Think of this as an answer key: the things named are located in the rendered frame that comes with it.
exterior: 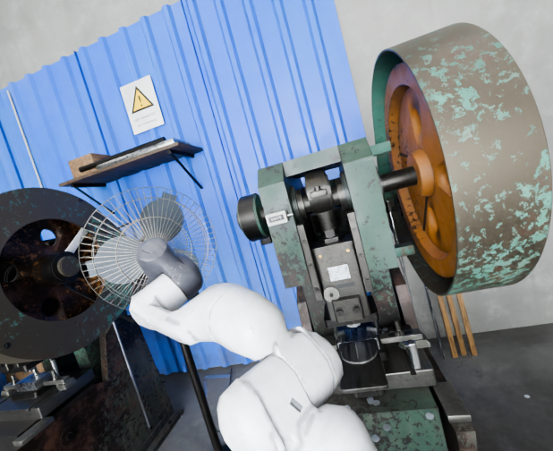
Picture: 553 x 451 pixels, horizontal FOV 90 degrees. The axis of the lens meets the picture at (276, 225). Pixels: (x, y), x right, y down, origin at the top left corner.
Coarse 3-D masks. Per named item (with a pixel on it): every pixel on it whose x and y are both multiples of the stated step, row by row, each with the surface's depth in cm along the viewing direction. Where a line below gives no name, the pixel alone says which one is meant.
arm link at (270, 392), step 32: (256, 384) 39; (288, 384) 39; (224, 416) 37; (256, 416) 36; (288, 416) 37; (320, 416) 37; (352, 416) 37; (256, 448) 35; (288, 448) 36; (320, 448) 34; (352, 448) 33
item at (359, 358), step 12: (348, 348) 101; (360, 348) 99; (372, 348) 97; (348, 360) 94; (360, 360) 92; (372, 360) 92; (348, 372) 89; (360, 372) 87; (372, 372) 86; (384, 372) 84; (348, 384) 84; (360, 384) 82; (372, 384) 81; (384, 384) 80; (360, 396) 94
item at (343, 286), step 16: (320, 240) 105; (336, 240) 101; (352, 240) 96; (320, 256) 98; (336, 256) 98; (352, 256) 97; (320, 272) 100; (336, 272) 99; (352, 272) 98; (336, 288) 100; (352, 288) 99; (336, 304) 98; (352, 304) 96; (368, 304) 98; (336, 320) 99
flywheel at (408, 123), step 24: (408, 72) 78; (408, 96) 93; (408, 120) 99; (408, 144) 106; (432, 144) 83; (432, 168) 87; (408, 192) 123; (432, 192) 92; (408, 216) 121; (432, 216) 104; (432, 240) 106; (432, 264) 101
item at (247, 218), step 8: (240, 200) 106; (248, 200) 104; (240, 208) 103; (248, 208) 102; (240, 216) 102; (248, 216) 102; (248, 224) 102; (256, 224) 102; (248, 232) 104; (256, 232) 103; (256, 240) 109; (264, 240) 118
